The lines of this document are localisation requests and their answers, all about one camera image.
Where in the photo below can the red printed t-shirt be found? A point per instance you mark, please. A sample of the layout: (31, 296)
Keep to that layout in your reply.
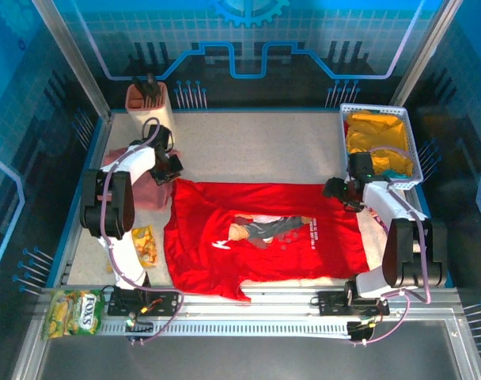
(264, 198)

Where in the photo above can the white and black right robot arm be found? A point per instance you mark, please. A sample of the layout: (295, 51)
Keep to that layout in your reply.
(387, 202)

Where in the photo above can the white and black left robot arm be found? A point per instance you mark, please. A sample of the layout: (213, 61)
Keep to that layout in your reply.
(123, 257)

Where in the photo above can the pink folded t-shirt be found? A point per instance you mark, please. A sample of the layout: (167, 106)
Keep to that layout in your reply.
(149, 196)

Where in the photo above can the beige utensil holder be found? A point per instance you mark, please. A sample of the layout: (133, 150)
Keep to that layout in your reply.
(161, 115)

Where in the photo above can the teal garment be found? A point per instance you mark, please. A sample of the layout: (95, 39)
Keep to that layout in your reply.
(395, 174)

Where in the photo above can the dark red cloth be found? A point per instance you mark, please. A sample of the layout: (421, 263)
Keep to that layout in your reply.
(345, 128)

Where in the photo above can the yellow t-shirt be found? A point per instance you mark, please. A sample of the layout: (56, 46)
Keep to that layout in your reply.
(383, 132)

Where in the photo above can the yellow snack bag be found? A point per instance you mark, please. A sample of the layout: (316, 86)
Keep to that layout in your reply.
(145, 245)

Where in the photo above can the black utensils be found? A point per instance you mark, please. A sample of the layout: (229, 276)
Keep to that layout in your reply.
(149, 89)

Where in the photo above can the white plastic basket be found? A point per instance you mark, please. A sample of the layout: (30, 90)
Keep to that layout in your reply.
(410, 134)

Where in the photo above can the small black controller board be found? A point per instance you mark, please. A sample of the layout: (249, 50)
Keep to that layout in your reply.
(139, 326)
(361, 330)

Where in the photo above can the green Fox's candy bag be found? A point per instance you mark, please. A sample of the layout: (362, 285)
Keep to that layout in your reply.
(70, 312)

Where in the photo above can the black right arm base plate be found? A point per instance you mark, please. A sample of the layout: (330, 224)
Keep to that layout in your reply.
(329, 304)

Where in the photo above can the aluminium rail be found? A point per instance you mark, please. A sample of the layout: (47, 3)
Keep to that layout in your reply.
(284, 297)

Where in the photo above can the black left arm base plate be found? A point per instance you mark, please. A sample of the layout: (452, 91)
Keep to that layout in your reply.
(165, 302)

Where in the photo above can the aluminium frame post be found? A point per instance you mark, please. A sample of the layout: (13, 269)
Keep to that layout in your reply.
(66, 43)
(426, 47)

